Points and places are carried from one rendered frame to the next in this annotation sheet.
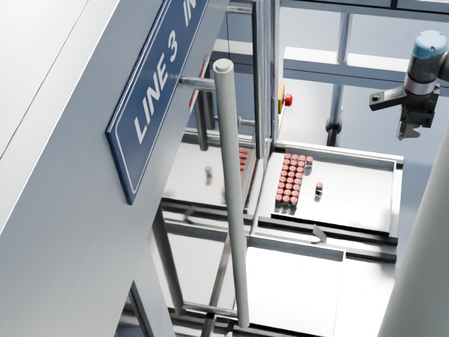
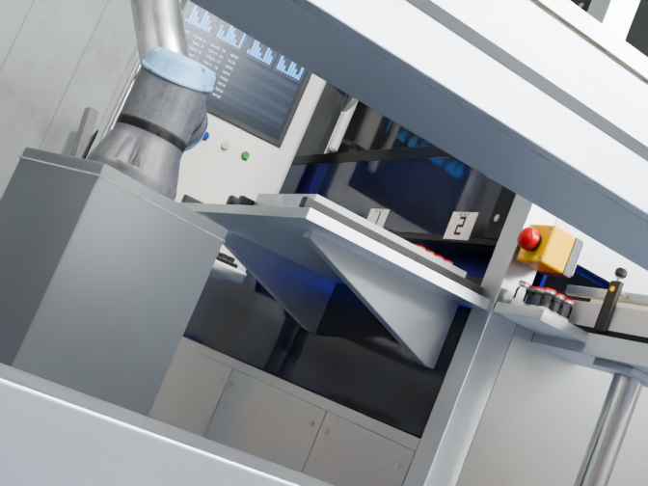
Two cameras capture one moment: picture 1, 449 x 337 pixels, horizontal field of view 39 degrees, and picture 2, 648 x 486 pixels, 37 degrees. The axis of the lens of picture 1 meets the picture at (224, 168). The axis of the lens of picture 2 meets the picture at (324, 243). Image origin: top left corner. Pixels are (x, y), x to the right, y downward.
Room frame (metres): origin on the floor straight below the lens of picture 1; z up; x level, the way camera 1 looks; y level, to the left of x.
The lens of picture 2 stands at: (2.36, -1.57, 0.62)
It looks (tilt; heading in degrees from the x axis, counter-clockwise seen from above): 8 degrees up; 137
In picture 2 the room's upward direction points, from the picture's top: 23 degrees clockwise
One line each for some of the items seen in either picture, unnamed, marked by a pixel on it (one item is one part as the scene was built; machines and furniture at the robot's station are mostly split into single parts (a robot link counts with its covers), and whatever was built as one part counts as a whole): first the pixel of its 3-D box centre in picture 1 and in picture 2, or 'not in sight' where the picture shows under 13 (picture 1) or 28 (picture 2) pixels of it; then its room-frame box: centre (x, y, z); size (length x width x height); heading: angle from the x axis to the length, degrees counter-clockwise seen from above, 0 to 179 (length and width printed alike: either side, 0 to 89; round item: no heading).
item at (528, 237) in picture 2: (286, 99); (530, 239); (1.38, -0.22, 1.00); 0.04 x 0.04 x 0.04; 73
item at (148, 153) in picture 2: not in sight; (140, 158); (1.04, -0.79, 0.84); 0.15 x 0.15 x 0.10
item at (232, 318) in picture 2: not in sight; (243, 310); (0.33, 0.13, 0.73); 1.98 x 0.01 x 0.25; 163
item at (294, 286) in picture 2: not in sight; (262, 279); (0.70, -0.17, 0.80); 0.34 x 0.03 x 0.13; 73
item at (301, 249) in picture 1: (276, 283); not in sight; (0.80, -0.11, 0.90); 0.34 x 0.26 x 0.04; 73
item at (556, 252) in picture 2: (272, 97); (549, 250); (1.40, -0.17, 1.00); 0.08 x 0.07 x 0.07; 73
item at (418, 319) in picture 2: not in sight; (371, 302); (1.18, -0.31, 0.80); 0.34 x 0.03 x 0.13; 73
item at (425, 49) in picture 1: (427, 56); not in sight; (1.10, -0.51, 1.39); 0.09 x 0.08 x 0.11; 50
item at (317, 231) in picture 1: (337, 237); not in sight; (0.92, -0.30, 0.91); 0.14 x 0.03 x 0.06; 74
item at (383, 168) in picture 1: (334, 189); (356, 240); (1.09, -0.32, 0.90); 0.34 x 0.26 x 0.04; 73
